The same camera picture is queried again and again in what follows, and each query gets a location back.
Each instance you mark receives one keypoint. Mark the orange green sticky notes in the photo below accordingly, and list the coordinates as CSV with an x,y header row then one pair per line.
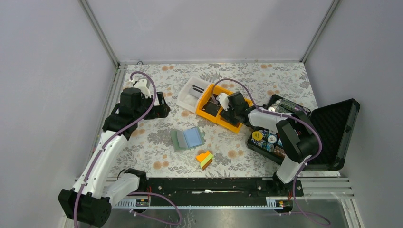
x,y
204,159

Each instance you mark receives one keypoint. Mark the black credit card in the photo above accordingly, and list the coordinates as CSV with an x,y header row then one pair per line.
x,y
211,108

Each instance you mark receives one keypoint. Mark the green card holder wallet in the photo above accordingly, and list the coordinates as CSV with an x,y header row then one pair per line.
x,y
187,139

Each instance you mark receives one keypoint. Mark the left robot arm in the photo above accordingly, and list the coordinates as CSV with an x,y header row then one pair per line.
x,y
89,201

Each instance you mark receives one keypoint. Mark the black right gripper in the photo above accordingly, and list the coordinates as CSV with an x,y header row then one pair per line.
x,y
225,114

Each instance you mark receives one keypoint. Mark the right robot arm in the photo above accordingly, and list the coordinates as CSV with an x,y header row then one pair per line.
x,y
299,138

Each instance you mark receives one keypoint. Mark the yellow plastic divided bin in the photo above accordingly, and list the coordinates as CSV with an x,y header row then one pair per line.
x,y
218,119

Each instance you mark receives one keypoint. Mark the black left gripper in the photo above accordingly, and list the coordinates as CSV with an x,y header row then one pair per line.
x,y
158,111

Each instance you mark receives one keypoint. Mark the yellow dealer button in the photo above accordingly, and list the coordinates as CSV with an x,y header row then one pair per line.
x,y
257,135

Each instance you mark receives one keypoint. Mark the white plastic bin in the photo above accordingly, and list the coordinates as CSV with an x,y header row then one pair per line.
x,y
187,101

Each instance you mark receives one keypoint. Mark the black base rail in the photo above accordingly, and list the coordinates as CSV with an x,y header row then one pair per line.
x,y
208,193

